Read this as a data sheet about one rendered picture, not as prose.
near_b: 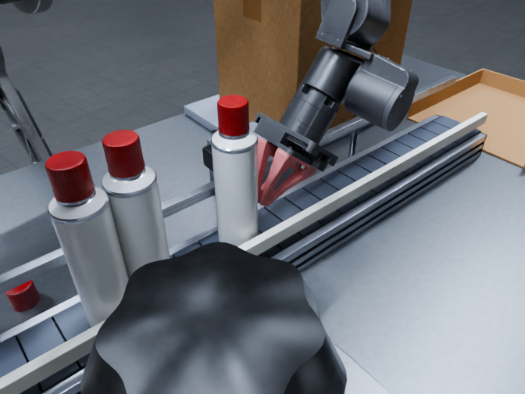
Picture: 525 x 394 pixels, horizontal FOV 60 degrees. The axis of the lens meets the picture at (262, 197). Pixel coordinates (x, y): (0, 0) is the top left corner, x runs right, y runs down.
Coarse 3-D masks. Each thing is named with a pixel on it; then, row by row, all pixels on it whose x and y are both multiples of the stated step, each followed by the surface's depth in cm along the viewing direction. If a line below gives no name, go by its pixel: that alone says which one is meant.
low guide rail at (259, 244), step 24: (480, 120) 82; (432, 144) 74; (384, 168) 68; (336, 192) 63; (360, 192) 65; (312, 216) 60; (264, 240) 55; (48, 360) 42; (72, 360) 44; (0, 384) 40; (24, 384) 41
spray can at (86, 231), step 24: (48, 168) 37; (72, 168) 37; (72, 192) 38; (96, 192) 41; (72, 216) 39; (96, 216) 40; (72, 240) 40; (96, 240) 41; (72, 264) 42; (96, 264) 42; (120, 264) 45; (96, 288) 44; (120, 288) 46; (96, 312) 46
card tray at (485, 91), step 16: (464, 80) 108; (480, 80) 113; (496, 80) 110; (512, 80) 107; (432, 96) 101; (448, 96) 107; (464, 96) 107; (480, 96) 107; (496, 96) 107; (512, 96) 107; (416, 112) 100; (432, 112) 101; (448, 112) 101; (464, 112) 101; (480, 112) 101; (496, 112) 101; (512, 112) 101; (480, 128) 95; (496, 128) 95; (512, 128) 95; (496, 144) 90; (512, 144) 90; (512, 160) 85
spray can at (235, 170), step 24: (240, 96) 48; (240, 120) 47; (216, 144) 49; (240, 144) 48; (216, 168) 50; (240, 168) 49; (216, 192) 53; (240, 192) 51; (240, 216) 53; (240, 240) 56
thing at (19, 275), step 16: (448, 80) 83; (416, 96) 78; (336, 128) 68; (352, 128) 70; (320, 144) 66; (272, 160) 61; (192, 192) 55; (208, 192) 56; (176, 208) 54; (48, 256) 46; (64, 256) 47; (16, 272) 45; (32, 272) 45; (0, 288) 44
